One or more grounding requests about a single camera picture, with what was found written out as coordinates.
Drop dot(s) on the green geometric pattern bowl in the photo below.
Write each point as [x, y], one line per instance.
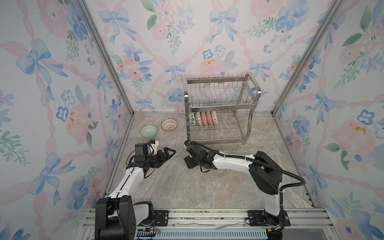
[214, 118]

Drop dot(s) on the left aluminium frame post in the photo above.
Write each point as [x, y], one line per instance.
[94, 32]

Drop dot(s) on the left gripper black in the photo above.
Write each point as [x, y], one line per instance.
[163, 159]

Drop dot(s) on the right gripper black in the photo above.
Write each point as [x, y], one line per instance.
[188, 162]

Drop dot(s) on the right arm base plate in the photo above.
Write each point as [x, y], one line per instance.
[260, 218]

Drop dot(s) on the aluminium frame post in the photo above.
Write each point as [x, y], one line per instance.
[329, 17]
[94, 32]

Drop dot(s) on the blue triangle pattern bowl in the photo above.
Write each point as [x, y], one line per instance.
[199, 119]

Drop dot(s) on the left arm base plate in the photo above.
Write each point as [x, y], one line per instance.
[160, 217]

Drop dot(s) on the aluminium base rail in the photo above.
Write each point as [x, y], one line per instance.
[230, 224]

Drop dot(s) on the steel two-tier dish rack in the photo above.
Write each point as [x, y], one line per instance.
[234, 98]

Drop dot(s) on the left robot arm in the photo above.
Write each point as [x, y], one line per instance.
[117, 217]

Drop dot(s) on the maroon patterned white bowl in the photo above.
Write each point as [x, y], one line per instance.
[169, 125]

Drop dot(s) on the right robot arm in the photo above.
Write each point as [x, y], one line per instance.
[268, 176]

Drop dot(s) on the mint green bowl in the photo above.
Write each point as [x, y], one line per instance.
[149, 131]

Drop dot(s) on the green leaf pattern bowl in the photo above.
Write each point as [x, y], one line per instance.
[193, 121]

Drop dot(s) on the right aluminium frame post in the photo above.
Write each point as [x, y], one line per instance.
[329, 17]

